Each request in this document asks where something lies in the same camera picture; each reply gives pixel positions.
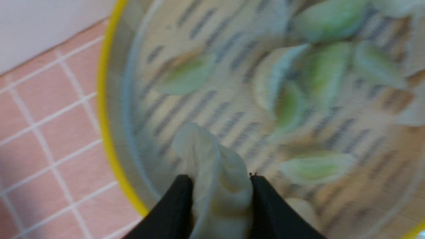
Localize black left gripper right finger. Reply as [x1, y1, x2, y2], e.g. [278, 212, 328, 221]
[249, 174, 325, 239]

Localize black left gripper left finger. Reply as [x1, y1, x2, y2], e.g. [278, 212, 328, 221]
[123, 175, 193, 239]

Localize white steamed dumpling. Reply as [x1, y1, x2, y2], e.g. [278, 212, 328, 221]
[172, 122, 253, 239]

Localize bamboo steamer basket yellow rim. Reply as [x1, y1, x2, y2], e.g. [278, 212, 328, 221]
[98, 0, 425, 239]

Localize small green dumpling left back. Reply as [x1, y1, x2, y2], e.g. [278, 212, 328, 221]
[155, 54, 214, 95]

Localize pale dumpling far right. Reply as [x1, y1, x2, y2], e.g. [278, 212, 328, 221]
[352, 40, 408, 90]

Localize green dumpling back top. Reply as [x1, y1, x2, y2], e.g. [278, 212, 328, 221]
[294, 0, 369, 43]

